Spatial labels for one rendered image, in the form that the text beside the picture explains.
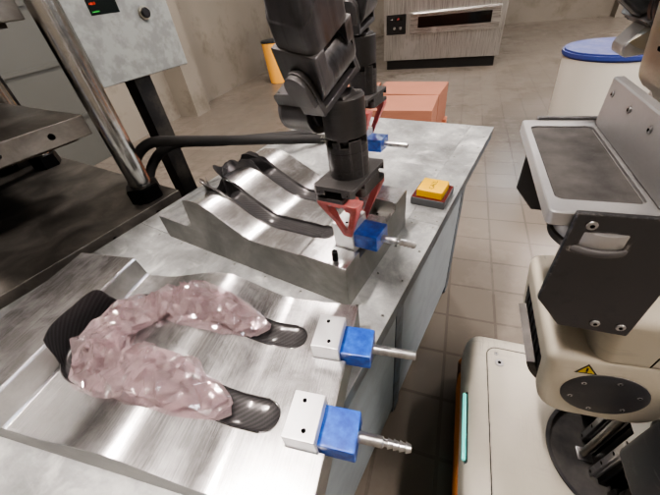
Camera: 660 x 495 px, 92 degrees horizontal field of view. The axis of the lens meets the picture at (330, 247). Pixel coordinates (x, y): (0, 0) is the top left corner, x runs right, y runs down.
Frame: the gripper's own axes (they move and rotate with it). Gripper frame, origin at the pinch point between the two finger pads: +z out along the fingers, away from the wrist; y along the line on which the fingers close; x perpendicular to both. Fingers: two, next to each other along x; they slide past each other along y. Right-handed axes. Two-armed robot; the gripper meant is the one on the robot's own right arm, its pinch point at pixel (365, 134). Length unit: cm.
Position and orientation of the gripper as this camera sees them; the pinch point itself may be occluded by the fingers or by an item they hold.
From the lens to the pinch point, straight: 79.0
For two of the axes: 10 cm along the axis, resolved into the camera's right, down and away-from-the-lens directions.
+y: -5.1, 6.0, -6.1
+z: 1.2, 7.6, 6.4
